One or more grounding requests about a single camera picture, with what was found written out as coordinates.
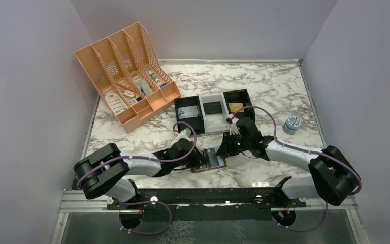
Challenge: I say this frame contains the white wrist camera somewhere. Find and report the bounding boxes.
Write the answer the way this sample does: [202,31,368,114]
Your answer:
[229,116,240,135]
[176,128,192,141]

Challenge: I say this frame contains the orange plastic file organizer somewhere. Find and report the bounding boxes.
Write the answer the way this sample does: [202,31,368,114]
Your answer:
[74,23,181,133]

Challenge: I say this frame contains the gold card in black bin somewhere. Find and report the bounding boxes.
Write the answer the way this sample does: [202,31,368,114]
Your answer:
[228,103,244,113]

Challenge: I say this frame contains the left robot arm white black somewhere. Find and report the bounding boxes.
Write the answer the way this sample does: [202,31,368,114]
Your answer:
[74,138,207,209]

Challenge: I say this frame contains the black bin left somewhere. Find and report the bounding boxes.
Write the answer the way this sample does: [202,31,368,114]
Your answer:
[174,96,205,134]

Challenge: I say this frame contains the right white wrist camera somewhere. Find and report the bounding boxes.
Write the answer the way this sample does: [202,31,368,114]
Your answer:
[229,116,240,135]

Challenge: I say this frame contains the white bin middle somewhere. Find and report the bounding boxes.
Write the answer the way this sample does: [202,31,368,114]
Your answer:
[199,93,231,133]

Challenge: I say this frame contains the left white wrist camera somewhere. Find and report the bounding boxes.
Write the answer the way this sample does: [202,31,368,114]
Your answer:
[176,128,192,141]

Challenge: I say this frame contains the black object in white bin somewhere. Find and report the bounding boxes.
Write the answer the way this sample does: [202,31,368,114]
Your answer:
[203,101,223,115]

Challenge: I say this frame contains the black bin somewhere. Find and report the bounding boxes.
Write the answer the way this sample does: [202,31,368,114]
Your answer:
[223,89,255,121]
[174,96,205,134]

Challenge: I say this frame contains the brown leather card holder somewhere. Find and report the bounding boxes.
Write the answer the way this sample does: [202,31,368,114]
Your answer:
[191,146,227,173]

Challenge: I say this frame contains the white card in black bin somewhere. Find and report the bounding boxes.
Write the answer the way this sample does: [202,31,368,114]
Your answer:
[177,105,200,119]

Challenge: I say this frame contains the grey card in holder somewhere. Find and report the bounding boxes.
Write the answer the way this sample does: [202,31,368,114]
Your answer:
[204,148,220,168]

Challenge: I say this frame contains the blue white small jar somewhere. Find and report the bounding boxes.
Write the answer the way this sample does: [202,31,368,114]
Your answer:
[282,115,302,135]

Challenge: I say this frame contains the black bin right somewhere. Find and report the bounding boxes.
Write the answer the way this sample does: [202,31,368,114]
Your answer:
[223,89,255,121]

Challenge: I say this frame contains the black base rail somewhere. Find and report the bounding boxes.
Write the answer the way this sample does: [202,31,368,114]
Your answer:
[107,187,306,222]

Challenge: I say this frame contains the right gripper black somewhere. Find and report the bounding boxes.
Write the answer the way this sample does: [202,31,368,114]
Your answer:
[216,131,251,156]

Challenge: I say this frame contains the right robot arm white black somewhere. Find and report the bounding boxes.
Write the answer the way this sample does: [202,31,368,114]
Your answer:
[217,115,359,207]

